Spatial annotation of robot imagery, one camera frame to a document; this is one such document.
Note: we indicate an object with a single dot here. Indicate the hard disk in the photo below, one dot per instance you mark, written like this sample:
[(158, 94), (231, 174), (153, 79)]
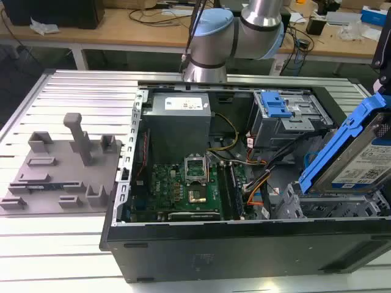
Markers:
[(345, 158)]

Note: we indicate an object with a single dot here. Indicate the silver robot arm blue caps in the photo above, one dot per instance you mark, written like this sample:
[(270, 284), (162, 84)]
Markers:
[(210, 45)]

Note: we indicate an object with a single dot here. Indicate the clear plastic bag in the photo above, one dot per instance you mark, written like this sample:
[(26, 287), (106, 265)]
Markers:
[(44, 27), (349, 33)]

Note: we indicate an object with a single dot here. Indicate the blue cardboard box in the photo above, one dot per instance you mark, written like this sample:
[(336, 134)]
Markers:
[(375, 15)]

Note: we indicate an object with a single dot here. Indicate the grey flat box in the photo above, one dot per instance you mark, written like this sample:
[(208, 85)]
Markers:
[(343, 18)]

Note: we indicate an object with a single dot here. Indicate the small black box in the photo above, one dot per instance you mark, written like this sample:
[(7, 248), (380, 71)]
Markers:
[(316, 26)]

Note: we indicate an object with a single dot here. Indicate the blue plastic drive latch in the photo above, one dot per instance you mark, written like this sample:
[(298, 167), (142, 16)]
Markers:
[(275, 105)]

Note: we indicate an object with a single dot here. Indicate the grey metal drive cage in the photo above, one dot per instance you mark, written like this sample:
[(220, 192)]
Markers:
[(275, 131)]

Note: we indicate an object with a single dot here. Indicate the black RAM stick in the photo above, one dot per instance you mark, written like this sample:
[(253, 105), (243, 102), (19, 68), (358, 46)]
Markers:
[(236, 192)]

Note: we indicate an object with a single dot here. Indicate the metal locking lever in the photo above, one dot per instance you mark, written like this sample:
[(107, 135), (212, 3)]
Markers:
[(208, 174)]

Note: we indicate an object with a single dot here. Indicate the grey power supply unit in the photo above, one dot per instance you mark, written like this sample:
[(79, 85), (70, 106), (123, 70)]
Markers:
[(177, 134)]

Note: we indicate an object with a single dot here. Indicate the CPU socket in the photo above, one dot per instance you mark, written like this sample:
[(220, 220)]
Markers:
[(197, 196)]

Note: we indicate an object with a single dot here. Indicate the black graphics card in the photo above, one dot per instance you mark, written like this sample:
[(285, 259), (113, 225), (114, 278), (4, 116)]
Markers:
[(192, 216)]

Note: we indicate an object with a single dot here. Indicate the green motherboard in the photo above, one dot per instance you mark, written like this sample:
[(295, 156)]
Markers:
[(165, 189)]

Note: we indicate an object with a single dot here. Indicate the black PC case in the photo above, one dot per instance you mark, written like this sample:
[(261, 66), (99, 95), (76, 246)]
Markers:
[(214, 253)]

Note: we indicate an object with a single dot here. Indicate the wooden desk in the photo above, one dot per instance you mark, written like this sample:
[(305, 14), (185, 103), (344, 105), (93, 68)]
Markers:
[(122, 30)]

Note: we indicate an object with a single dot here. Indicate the black computer tower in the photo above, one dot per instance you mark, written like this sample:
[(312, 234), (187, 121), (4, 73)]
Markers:
[(55, 12)]

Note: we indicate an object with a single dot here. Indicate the grey parts rack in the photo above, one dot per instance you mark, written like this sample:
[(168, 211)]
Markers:
[(67, 171)]

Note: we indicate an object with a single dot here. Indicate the green RAM stick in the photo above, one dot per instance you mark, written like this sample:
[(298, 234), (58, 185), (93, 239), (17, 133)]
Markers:
[(46, 186)]

